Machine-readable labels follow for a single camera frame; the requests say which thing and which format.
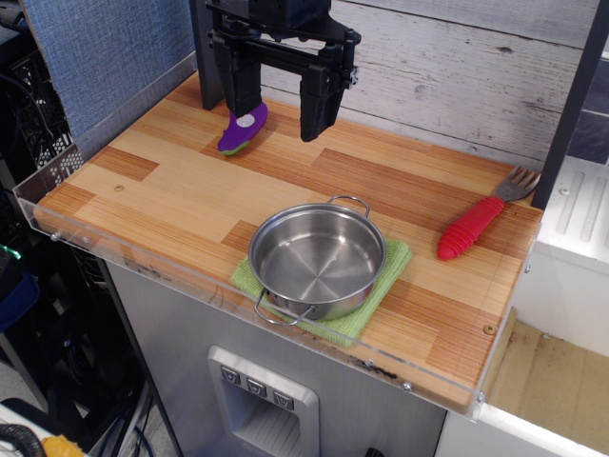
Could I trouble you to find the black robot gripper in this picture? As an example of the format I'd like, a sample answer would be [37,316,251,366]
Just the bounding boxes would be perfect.
[206,1,362,142]

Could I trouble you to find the red handled metal fork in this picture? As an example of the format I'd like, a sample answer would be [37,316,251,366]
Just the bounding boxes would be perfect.
[437,167,541,261]

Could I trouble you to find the purple toy eggplant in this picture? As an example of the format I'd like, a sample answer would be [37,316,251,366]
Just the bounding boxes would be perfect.
[218,103,268,156]

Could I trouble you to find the stainless steel pot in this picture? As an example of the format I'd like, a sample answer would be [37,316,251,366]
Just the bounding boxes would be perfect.
[247,195,387,327]

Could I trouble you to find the blue fabric panel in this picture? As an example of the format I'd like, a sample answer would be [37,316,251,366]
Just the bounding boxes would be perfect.
[22,0,196,142]

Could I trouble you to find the green cloth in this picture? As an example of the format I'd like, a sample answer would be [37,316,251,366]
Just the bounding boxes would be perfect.
[230,240,412,348]

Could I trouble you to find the black plastic crate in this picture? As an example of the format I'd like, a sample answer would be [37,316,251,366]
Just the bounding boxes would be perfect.
[1,49,73,192]

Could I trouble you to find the clear acrylic table guard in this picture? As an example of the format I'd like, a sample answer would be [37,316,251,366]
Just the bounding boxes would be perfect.
[17,57,542,416]

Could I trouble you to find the grey toy fridge cabinet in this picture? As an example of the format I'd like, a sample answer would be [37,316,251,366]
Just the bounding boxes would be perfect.
[108,264,446,456]

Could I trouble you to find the white toy sink unit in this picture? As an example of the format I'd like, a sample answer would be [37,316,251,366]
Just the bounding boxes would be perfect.
[437,158,608,456]

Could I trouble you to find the black vertical post left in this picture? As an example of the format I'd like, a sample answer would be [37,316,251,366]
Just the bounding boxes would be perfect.
[189,0,224,110]

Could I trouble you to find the black vertical post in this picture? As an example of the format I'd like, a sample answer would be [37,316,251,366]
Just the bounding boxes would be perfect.
[531,0,608,209]
[189,0,224,110]

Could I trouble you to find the black vertical post right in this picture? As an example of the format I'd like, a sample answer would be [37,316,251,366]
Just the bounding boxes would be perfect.
[531,0,608,209]

